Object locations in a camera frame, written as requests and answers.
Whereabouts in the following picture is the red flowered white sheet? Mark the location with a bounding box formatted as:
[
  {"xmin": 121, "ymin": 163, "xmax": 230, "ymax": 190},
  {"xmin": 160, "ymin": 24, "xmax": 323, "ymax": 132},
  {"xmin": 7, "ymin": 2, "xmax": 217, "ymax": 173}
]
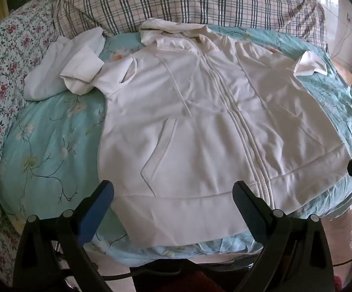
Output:
[{"xmin": 0, "ymin": 0, "xmax": 62, "ymax": 286}]

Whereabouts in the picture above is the white zip hoodie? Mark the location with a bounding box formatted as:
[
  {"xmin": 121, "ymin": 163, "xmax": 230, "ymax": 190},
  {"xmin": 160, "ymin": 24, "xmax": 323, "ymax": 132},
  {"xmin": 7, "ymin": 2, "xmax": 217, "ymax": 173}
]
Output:
[{"xmin": 60, "ymin": 18, "xmax": 352, "ymax": 247}]

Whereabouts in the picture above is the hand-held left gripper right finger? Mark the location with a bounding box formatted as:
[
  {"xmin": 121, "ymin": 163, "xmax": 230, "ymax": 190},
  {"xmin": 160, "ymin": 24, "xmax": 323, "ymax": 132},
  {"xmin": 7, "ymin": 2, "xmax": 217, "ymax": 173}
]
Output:
[{"xmin": 232, "ymin": 181, "xmax": 343, "ymax": 292}]

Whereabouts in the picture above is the plaid pillow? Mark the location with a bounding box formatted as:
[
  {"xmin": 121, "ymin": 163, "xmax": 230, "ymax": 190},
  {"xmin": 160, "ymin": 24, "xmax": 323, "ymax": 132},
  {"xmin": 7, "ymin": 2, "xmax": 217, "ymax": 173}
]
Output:
[{"xmin": 53, "ymin": 0, "xmax": 328, "ymax": 51}]

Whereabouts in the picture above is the white folded garment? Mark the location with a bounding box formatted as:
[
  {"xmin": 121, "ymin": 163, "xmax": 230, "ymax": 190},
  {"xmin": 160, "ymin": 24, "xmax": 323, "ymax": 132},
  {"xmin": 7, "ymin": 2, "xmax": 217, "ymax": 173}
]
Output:
[{"xmin": 24, "ymin": 27, "xmax": 105, "ymax": 101}]

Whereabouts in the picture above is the teal floral blanket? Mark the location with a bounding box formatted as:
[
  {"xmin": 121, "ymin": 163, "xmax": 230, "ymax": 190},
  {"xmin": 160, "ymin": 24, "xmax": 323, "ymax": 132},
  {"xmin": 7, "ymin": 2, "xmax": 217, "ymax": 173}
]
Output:
[{"xmin": 0, "ymin": 24, "xmax": 352, "ymax": 265}]

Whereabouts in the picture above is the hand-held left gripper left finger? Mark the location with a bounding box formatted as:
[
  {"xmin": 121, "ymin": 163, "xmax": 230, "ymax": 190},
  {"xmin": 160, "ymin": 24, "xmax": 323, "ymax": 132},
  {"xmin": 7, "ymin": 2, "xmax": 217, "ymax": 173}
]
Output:
[{"xmin": 12, "ymin": 180, "xmax": 115, "ymax": 292}]

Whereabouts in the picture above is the thin wall wire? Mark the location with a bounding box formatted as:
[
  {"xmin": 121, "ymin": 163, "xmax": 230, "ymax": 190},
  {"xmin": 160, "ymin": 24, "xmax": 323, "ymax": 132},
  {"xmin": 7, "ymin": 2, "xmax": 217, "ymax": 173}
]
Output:
[{"xmin": 330, "ymin": 13, "xmax": 352, "ymax": 71}]

